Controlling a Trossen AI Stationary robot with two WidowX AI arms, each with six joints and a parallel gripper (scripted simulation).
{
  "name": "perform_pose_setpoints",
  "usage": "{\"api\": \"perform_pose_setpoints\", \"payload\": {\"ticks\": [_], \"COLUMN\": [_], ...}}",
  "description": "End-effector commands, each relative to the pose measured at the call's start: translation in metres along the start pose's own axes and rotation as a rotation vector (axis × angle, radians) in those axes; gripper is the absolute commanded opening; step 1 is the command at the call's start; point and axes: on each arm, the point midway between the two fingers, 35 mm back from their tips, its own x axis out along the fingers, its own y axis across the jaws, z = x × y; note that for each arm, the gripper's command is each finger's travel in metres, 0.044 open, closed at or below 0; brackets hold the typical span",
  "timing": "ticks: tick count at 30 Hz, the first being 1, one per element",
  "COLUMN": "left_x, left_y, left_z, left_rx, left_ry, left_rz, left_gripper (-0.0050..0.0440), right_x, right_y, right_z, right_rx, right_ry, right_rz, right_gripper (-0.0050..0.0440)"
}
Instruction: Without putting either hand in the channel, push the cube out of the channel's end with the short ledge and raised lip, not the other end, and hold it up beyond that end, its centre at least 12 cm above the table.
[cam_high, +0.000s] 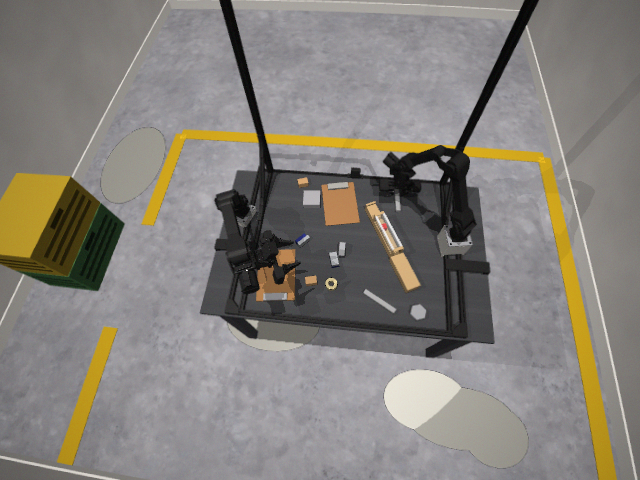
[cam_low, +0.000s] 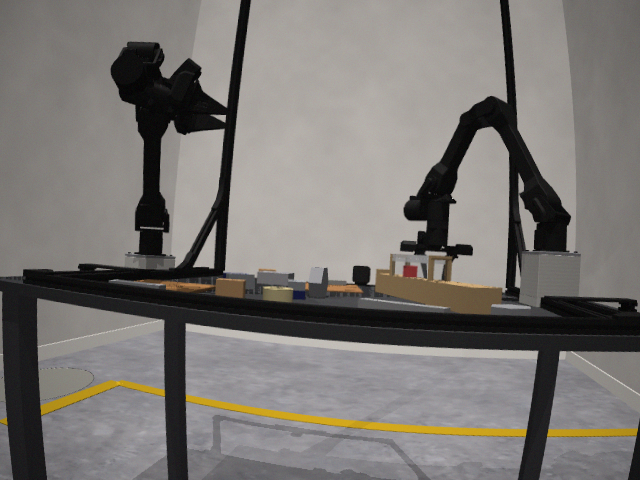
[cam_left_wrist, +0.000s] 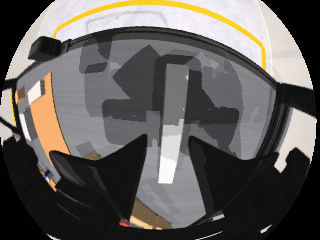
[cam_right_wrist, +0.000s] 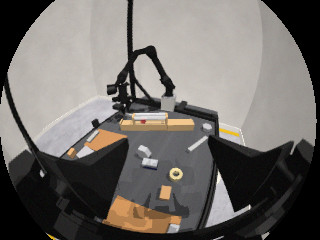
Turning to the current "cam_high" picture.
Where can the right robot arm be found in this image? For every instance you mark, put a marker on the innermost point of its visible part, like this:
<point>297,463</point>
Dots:
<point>238,252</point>

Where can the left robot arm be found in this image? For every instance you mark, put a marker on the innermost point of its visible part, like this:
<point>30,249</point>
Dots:
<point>456,169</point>

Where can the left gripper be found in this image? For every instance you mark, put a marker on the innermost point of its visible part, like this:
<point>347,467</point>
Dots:
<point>384,186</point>

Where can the cream roll of tape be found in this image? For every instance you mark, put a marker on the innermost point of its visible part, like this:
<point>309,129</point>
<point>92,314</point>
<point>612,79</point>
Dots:
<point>331,280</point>

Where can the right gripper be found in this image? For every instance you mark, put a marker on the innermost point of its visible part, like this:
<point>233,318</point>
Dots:
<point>278,272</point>

